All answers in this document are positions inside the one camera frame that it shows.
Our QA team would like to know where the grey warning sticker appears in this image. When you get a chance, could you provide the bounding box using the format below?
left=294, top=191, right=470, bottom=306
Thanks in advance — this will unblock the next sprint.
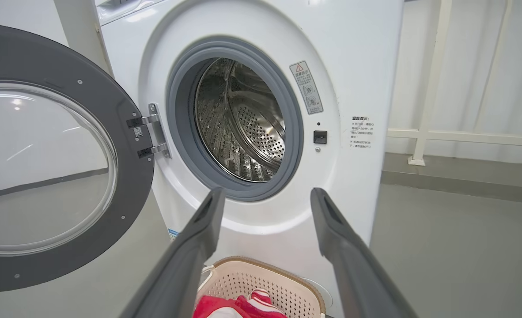
left=289, top=61, right=324, bottom=115

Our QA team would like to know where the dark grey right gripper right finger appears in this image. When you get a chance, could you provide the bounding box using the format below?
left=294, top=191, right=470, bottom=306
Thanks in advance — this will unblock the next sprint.
left=310, top=188, right=418, bottom=318

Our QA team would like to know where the printed text notice label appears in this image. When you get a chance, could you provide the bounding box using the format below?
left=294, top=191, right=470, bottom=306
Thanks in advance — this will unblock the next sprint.
left=348, top=116, right=375, bottom=150

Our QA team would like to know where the white metal railing frame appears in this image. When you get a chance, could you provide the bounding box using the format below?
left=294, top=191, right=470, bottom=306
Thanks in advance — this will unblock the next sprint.
left=387, top=0, right=522, bottom=167

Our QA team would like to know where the white front-load washing machine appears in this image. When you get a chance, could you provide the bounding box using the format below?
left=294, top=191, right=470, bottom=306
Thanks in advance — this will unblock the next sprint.
left=94, top=0, right=405, bottom=318

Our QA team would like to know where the red white striped garment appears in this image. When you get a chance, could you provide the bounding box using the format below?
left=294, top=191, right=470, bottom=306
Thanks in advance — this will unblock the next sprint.
left=193, top=288, right=288, bottom=318

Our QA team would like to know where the grey rubber door gasket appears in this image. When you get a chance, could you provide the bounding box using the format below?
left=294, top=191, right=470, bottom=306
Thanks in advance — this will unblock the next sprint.
left=166, top=36, right=305, bottom=202

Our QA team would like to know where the cream perforated laundry basket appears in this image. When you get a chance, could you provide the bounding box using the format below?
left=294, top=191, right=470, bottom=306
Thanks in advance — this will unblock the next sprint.
left=196, top=256, right=328, bottom=318

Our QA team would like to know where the black round glass door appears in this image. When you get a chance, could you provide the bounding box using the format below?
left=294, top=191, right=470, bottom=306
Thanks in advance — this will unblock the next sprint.
left=0, top=22, right=155, bottom=294

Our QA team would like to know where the round white filter cover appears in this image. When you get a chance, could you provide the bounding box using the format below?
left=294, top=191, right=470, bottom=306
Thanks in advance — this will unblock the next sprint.
left=301, top=277, right=333, bottom=310

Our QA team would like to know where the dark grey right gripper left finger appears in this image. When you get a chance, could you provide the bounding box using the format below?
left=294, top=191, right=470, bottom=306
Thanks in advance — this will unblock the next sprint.
left=120, top=187, right=226, bottom=318

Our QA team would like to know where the chrome door hinge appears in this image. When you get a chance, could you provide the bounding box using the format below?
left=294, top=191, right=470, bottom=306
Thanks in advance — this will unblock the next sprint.
left=126, top=103, right=172, bottom=159

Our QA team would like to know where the perforated steel drum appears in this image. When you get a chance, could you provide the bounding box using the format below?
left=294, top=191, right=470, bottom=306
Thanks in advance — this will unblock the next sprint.
left=194, top=57, right=287, bottom=182

